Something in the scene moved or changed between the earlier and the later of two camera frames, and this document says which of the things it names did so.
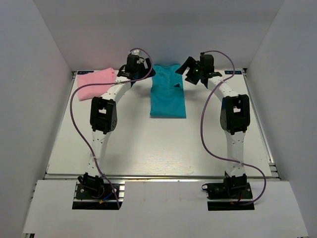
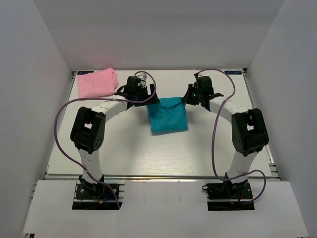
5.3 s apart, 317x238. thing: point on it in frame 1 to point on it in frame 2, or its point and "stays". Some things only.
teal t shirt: x=168 y=98 to x=169 y=115
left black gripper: x=141 y=64 to x=155 y=99
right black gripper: x=191 y=63 to x=187 y=98
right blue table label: x=231 y=72 stays
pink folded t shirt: x=104 y=76 stays
